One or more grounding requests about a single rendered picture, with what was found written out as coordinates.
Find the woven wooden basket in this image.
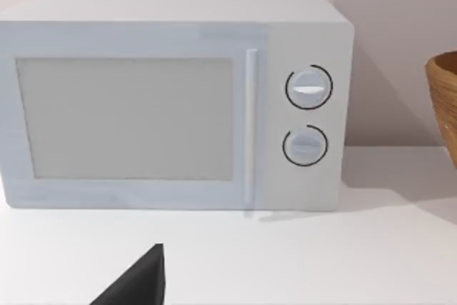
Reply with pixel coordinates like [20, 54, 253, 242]
[424, 51, 457, 169]

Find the microwave door handle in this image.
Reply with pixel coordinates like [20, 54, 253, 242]
[244, 48, 258, 209]

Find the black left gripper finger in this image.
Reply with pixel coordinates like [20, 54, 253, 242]
[89, 243, 166, 305]

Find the microwave oven door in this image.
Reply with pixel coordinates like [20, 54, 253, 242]
[0, 21, 269, 210]

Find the pale microwave oven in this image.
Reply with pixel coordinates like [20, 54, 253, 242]
[0, 0, 355, 213]

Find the large microwave knob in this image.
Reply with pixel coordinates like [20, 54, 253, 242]
[288, 70, 329, 104]

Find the small microwave knob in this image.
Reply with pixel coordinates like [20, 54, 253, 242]
[286, 130, 324, 162]

